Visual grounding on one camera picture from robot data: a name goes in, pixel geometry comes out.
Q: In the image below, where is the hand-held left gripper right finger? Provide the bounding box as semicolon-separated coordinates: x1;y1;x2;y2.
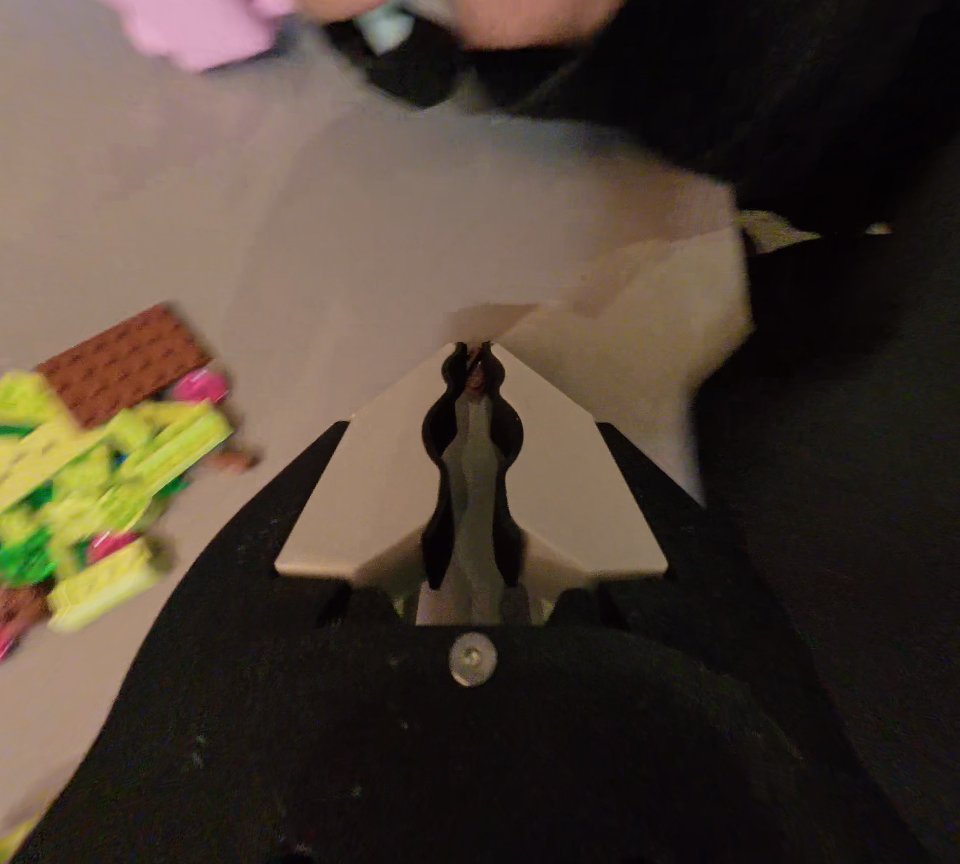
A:
480;340;669;585

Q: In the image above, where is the brown toy plate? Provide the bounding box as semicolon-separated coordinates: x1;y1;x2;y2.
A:
36;304;215;429

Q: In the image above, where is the lime curved brick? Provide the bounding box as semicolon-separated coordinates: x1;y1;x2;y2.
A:
46;542;162;633

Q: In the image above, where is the pile of small toy bricks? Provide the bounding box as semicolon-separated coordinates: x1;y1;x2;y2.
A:
0;368;260;655

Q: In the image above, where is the person's black clothing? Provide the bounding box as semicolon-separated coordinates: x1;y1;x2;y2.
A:
697;129;960;864

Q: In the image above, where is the long lime toy plate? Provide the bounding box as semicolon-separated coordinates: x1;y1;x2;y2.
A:
112;403;235;498

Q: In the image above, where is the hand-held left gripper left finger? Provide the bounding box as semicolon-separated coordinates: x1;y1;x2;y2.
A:
273;341;471;597

